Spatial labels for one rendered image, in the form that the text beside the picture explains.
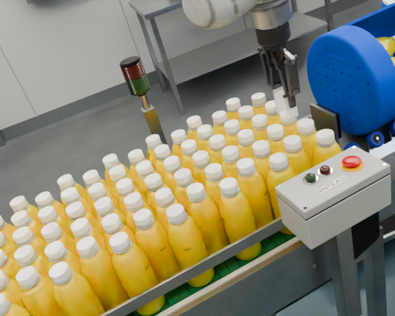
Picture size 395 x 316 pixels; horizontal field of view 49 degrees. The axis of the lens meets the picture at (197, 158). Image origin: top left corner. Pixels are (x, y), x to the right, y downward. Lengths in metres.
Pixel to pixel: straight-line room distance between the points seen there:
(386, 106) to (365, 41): 0.16
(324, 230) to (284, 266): 0.21
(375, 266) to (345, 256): 0.53
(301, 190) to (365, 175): 0.12
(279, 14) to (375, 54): 0.27
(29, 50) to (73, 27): 0.45
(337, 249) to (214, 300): 0.29
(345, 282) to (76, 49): 3.67
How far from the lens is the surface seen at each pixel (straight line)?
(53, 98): 4.47
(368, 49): 1.12
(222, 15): 0.79
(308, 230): 0.84
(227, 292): 0.99
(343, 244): 0.98
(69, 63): 4.37
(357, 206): 0.89
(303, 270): 1.09
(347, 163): 0.89
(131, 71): 1.27
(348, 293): 1.10
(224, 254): 0.95
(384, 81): 1.11
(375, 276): 1.57
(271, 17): 0.97
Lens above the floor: 1.64
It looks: 32 degrees down
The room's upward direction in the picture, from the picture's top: 18 degrees counter-clockwise
